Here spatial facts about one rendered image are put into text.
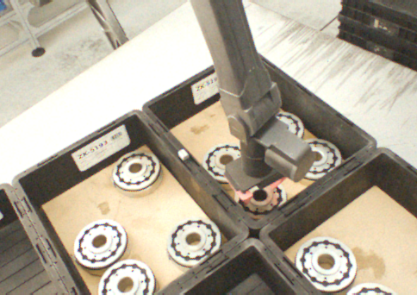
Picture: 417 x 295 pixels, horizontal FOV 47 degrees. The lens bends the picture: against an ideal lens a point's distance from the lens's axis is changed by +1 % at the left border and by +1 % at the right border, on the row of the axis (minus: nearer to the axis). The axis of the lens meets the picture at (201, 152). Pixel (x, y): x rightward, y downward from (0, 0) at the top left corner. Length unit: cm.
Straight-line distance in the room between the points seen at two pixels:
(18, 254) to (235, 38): 64
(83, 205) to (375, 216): 58
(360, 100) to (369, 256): 54
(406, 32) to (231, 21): 132
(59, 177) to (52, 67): 182
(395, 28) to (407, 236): 107
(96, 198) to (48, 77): 179
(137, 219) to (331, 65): 74
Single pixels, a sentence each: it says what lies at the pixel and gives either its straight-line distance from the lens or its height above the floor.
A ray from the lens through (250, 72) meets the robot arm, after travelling 66.
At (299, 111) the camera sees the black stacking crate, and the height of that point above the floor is 87.
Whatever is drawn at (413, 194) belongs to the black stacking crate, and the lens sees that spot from 95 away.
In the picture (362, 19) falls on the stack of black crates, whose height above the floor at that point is 50.
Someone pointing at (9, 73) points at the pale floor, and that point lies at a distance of 293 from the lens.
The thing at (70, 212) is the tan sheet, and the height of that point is 83.
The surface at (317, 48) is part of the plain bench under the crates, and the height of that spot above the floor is 70.
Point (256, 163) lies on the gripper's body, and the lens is 81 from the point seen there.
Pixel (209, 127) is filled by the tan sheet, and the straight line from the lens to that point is 111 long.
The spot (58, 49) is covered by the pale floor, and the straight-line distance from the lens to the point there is 296.
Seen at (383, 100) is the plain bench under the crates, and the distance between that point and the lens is 136.
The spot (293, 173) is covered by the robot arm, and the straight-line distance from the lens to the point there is 74.
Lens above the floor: 164
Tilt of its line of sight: 50 degrees down
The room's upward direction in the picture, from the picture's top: 12 degrees counter-clockwise
